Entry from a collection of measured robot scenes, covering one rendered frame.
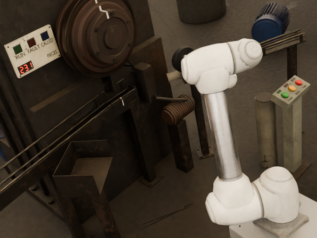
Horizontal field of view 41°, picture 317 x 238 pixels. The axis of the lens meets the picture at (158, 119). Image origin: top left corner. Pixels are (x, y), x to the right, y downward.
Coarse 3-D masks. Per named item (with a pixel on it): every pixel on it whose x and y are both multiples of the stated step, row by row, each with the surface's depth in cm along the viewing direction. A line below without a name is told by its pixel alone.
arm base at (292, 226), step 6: (300, 204) 196; (300, 216) 189; (306, 216) 189; (258, 222) 192; (264, 222) 190; (270, 222) 186; (288, 222) 183; (294, 222) 184; (300, 222) 187; (270, 228) 187; (276, 228) 185; (282, 228) 184; (288, 228) 184; (294, 228) 185; (276, 234) 184; (282, 234) 183; (288, 234) 183
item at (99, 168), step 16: (80, 144) 221; (96, 144) 219; (64, 160) 213; (80, 160) 226; (96, 160) 223; (64, 176) 199; (80, 176) 198; (96, 176) 214; (64, 192) 206; (80, 192) 204; (96, 192) 202; (96, 208) 228; (112, 224) 236
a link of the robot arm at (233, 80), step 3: (231, 75) 219; (234, 75) 220; (231, 78) 219; (234, 78) 220; (231, 81) 219; (234, 81) 221; (231, 84) 220; (234, 84) 222; (228, 87) 221; (231, 87) 223
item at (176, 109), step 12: (180, 96) 273; (168, 108) 265; (180, 108) 267; (192, 108) 273; (168, 120) 268; (180, 120) 274; (180, 132) 274; (180, 144) 278; (180, 156) 286; (180, 168) 294
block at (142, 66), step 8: (144, 64) 260; (136, 72) 261; (144, 72) 256; (152, 72) 261; (136, 80) 265; (144, 80) 259; (152, 80) 263; (144, 88) 264; (152, 88) 265; (144, 96) 268; (152, 96) 267
